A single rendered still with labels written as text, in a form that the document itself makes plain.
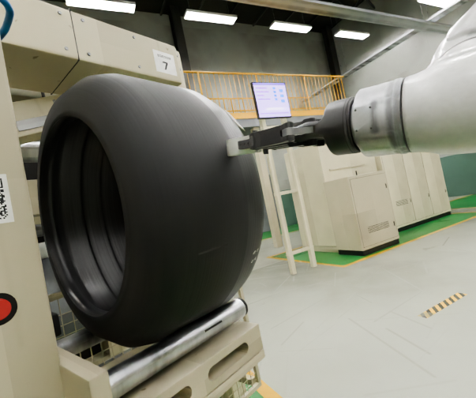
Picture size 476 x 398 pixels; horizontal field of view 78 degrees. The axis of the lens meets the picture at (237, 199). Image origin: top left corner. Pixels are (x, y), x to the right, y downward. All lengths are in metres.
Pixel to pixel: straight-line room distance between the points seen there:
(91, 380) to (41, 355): 0.12
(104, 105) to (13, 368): 0.42
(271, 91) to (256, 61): 8.34
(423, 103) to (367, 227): 4.73
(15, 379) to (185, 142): 0.43
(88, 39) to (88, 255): 0.63
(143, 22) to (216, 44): 2.65
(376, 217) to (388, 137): 4.87
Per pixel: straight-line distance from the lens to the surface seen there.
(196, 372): 0.63
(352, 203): 4.90
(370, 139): 0.40
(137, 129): 0.50
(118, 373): 0.57
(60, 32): 1.05
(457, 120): 0.37
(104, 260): 0.97
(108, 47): 1.10
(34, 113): 1.07
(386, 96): 0.39
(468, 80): 0.37
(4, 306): 0.57
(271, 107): 4.65
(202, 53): 12.09
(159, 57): 1.21
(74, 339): 0.83
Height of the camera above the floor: 1.14
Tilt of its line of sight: 1 degrees up
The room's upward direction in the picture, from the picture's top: 11 degrees counter-clockwise
